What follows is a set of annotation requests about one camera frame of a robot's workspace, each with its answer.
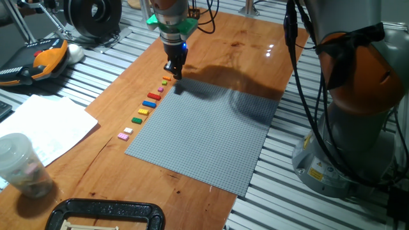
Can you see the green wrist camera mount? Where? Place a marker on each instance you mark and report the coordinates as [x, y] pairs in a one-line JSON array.
[[187, 27]]

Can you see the small magenta Lego plate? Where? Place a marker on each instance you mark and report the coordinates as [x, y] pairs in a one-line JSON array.
[[160, 89]]

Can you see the white Lego brick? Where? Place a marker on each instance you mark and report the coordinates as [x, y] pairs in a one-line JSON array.
[[128, 130]]

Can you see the orange black teach pendant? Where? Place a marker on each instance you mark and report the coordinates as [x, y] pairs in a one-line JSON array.
[[32, 60]]

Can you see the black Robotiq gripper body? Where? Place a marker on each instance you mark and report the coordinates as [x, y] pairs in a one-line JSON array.
[[175, 52]]

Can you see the silver aluminium post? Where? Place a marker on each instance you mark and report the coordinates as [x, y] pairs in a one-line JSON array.
[[248, 9]]

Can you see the yellow Lego brick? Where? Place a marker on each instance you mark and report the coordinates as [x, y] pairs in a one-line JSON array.
[[143, 111]]

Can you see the black round spool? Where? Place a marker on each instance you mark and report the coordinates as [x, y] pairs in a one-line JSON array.
[[76, 16]]

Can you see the blue Lego brick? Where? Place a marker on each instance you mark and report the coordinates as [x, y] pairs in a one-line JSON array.
[[149, 104]]

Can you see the white paper sheets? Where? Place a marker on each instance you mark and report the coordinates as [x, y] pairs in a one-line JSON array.
[[48, 127]]

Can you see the small wooden compartment tray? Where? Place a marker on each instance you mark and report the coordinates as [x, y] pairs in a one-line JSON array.
[[86, 227]]

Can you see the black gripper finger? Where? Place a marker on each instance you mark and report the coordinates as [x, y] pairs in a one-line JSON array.
[[168, 67], [178, 72]]

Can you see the narrow orange Lego brick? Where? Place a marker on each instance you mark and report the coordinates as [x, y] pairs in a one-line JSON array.
[[166, 78]]

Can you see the long red Lego brick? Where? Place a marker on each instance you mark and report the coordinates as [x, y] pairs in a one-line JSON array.
[[154, 96]]

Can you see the white computer mouse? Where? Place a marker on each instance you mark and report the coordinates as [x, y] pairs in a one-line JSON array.
[[76, 52]]

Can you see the black computer keyboard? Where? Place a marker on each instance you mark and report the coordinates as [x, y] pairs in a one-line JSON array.
[[4, 110]]

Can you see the black metal C-clamp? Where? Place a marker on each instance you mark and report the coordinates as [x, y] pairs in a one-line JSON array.
[[105, 207]]

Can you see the wooden work board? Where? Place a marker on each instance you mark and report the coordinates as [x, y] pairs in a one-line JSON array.
[[223, 48]]

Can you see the dark green Lego brick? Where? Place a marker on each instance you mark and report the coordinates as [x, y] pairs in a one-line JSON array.
[[136, 120]]

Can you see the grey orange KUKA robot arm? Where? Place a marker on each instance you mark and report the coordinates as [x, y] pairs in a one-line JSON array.
[[351, 80]]

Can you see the clear plastic cup with lid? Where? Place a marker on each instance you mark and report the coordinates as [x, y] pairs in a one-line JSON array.
[[22, 166]]

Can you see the grey Lego baseplate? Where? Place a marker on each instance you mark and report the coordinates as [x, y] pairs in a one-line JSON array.
[[204, 134]]

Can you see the round wooden plate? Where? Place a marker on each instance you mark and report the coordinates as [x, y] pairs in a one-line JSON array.
[[134, 4]]

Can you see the light pink Lego brick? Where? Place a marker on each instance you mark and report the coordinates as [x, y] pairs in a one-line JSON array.
[[123, 136]]

